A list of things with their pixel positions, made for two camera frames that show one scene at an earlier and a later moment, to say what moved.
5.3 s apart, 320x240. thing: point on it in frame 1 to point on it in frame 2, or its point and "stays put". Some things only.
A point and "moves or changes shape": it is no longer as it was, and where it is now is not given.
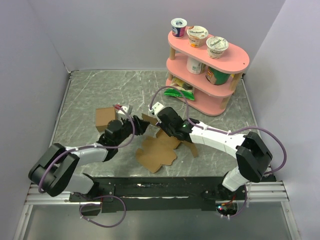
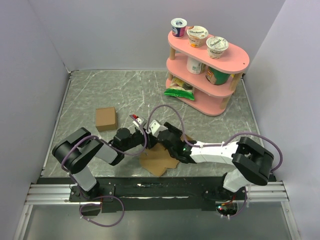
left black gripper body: (127, 127) to (136, 139)
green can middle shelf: (216, 77) stays put
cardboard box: (191, 147) moves or changes shape
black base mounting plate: (198, 193) stays put
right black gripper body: (167, 129) to (178, 133)
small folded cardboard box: (103, 116) stays put
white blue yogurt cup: (178, 27) stays put
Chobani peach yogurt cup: (196, 35) stays put
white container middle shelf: (193, 66) stays put
